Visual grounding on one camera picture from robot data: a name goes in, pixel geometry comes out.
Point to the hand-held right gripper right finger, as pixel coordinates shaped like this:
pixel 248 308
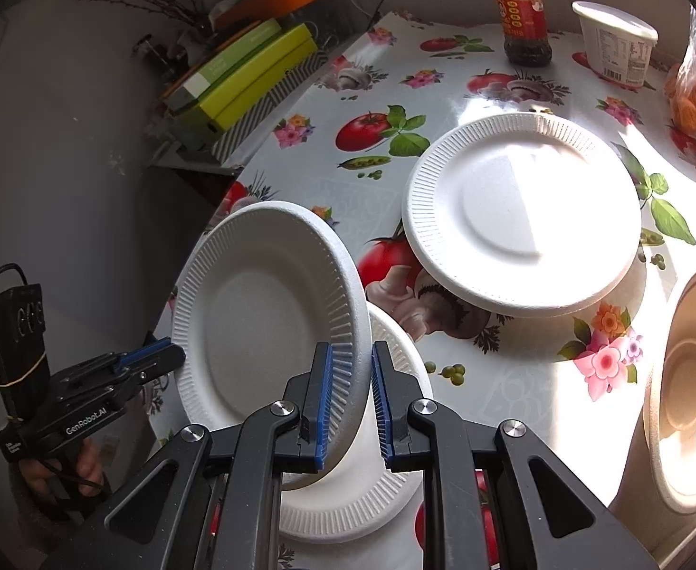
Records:
pixel 381 409

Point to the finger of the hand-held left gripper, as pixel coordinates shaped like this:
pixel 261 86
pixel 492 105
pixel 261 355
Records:
pixel 166 362
pixel 146 351

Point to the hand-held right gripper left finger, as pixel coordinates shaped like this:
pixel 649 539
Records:
pixel 326 404

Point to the white foam plate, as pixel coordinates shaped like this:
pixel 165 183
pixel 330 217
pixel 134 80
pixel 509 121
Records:
pixel 253 320
pixel 353 499

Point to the stack of white paper plates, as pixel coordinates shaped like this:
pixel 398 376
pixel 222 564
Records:
pixel 520 214

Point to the person's left hand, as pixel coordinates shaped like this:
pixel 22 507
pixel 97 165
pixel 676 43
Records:
pixel 34 478

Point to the printed vegetable tablecloth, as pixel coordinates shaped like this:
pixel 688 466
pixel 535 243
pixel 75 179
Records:
pixel 336 202

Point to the grey striped flat box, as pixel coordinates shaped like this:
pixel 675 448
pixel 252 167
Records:
pixel 279 110

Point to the yellow-green flat box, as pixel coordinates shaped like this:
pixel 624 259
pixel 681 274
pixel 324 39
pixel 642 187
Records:
pixel 253 80

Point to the green and white flat box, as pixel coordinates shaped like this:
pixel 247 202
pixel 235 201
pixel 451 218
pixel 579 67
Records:
pixel 223 62

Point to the dried branches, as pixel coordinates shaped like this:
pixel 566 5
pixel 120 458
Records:
pixel 146 3

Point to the chili sauce jar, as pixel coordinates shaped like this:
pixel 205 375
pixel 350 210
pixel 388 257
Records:
pixel 520 18

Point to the white plastic tub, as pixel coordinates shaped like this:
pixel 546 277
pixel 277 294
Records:
pixel 612 47

